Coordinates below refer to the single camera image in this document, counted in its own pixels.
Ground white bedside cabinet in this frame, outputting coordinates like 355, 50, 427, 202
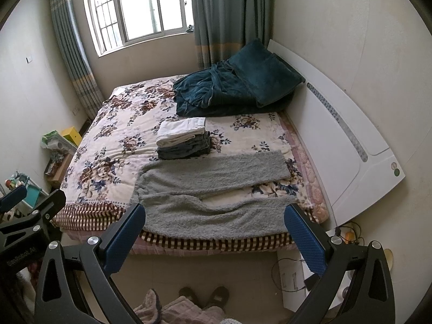
276, 223, 359, 312

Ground dark teal pillow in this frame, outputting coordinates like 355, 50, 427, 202
228, 39, 305, 107

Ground dark slipper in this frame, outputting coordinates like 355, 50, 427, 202
179, 287, 201, 308
205, 286, 230, 309

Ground dark slipper left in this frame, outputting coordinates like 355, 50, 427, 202
179, 287, 201, 308

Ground dark slipper right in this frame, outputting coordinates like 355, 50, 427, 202
205, 286, 230, 309

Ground folded white garment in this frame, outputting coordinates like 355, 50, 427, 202
156, 117, 206, 148

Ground striped curtain left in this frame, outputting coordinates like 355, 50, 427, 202
49, 0, 104, 120

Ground window with metal frame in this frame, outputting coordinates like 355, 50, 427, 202
84, 0, 194, 56

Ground black cable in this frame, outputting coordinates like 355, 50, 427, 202
270, 221, 366, 293

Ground pink grey fleece clothing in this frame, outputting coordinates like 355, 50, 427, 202
134, 289, 225, 324

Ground teal curtain right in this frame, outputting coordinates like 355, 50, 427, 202
192, 0, 274, 69

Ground folded dark grey garment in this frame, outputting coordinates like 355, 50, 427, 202
157, 131, 212, 160

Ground floral bed quilt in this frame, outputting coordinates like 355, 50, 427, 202
50, 75, 330, 252

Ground grey fluffy pants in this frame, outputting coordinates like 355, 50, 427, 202
130, 151, 295, 240

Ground cluttered side shelf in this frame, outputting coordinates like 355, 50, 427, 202
41, 130, 77, 188

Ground white bed headboard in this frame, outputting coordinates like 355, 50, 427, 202
268, 40, 405, 228

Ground yellow box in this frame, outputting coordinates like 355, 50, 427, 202
61, 127, 82, 147

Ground dark teal blanket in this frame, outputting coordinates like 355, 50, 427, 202
173, 61, 258, 118

